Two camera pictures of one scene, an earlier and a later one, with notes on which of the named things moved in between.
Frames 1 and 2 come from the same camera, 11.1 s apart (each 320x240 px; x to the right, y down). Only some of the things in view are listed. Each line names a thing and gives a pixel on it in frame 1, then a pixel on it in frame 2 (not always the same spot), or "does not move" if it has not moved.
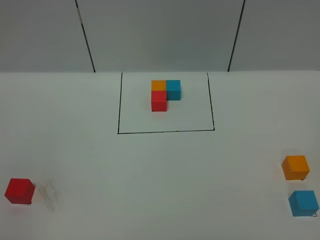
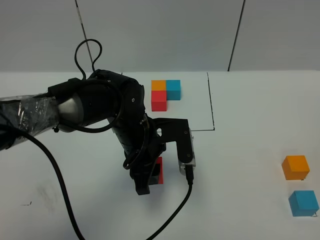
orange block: x=295 y=167 does not move
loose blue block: x=303 y=203 does not move
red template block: x=159 y=100 does not move
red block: x=20 y=191 → x=160 y=161
